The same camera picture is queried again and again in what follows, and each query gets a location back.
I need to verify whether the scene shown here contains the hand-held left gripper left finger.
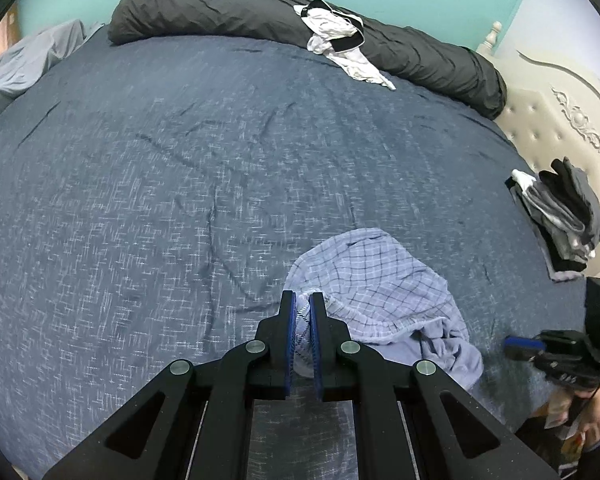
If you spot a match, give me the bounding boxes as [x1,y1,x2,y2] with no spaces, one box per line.
[42,290,297,480]

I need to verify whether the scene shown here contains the blue-grey bed blanket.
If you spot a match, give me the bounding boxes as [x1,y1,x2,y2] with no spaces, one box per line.
[0,22,588,480]

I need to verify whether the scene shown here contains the blue plaid shorts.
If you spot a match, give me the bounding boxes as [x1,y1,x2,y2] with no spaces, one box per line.
[284,227,485,392]

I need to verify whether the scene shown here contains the cream bed headboard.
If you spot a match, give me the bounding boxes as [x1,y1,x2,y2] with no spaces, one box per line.
[475,21,600,281]

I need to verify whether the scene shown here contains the white and black garment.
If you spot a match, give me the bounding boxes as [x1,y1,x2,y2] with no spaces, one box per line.
[293,0,397,92]

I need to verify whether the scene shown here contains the person's right hand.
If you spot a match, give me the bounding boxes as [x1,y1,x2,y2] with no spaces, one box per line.
[575,385,600,455]

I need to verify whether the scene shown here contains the light grey bed sheet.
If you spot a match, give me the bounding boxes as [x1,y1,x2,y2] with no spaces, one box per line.
[0,19,106,131]

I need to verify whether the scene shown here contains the stack of clothes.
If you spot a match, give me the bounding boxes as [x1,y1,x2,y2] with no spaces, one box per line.
[505,156,600,283]

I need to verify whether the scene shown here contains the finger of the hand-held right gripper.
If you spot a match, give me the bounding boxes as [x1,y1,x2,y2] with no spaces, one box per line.
[502,336,548,361]

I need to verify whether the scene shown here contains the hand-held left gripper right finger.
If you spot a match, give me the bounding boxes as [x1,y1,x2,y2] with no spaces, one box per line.
[310,291,561,480]

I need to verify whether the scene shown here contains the dark grey rolled duvet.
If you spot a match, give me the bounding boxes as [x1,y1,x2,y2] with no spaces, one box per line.
[107,0,508,121]

